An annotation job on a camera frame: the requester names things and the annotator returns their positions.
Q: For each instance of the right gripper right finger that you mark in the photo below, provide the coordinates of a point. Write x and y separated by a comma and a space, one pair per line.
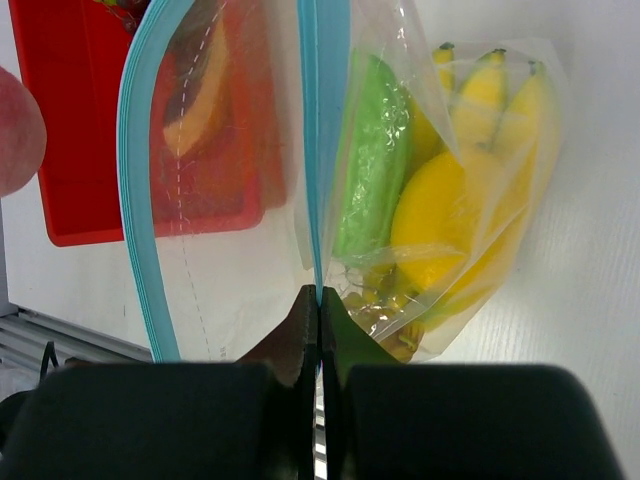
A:
389, 420

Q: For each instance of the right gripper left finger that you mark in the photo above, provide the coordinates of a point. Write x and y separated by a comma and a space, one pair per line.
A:
248, 419

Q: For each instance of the yellow lemon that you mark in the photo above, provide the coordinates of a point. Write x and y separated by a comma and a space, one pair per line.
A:
436, 221

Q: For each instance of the clear zip top bag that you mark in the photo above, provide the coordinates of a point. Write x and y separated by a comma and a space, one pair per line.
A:
214, 296

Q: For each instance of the green cucumber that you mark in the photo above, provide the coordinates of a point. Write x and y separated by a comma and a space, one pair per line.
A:
375, 148

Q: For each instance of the yellow banana bunch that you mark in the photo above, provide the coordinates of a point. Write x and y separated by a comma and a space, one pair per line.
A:
499, 116

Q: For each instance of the pink peach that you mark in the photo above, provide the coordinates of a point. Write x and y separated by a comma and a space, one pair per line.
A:
23, 135

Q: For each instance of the red plastic tray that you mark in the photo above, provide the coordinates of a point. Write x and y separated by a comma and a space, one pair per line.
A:
72, 55

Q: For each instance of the dark grapes bunch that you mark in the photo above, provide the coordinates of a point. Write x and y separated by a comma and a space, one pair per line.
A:
129, 12

